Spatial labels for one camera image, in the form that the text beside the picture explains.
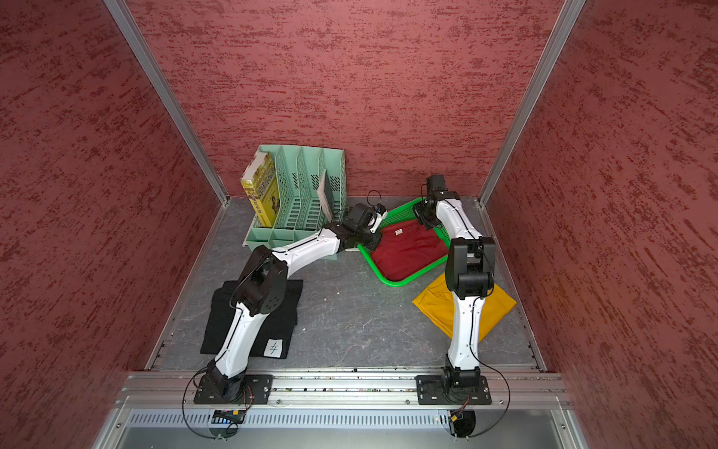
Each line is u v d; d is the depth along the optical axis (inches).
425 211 34.6
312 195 47.7
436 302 35.4
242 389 26.9
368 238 34.4
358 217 30.4
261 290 22.5
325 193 39.1
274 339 31.8
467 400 28.4
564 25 28.7
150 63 31.3
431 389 29.1
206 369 26.2
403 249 38.6
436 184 32.7
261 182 37.3
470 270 23.4
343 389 29.8
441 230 28.6
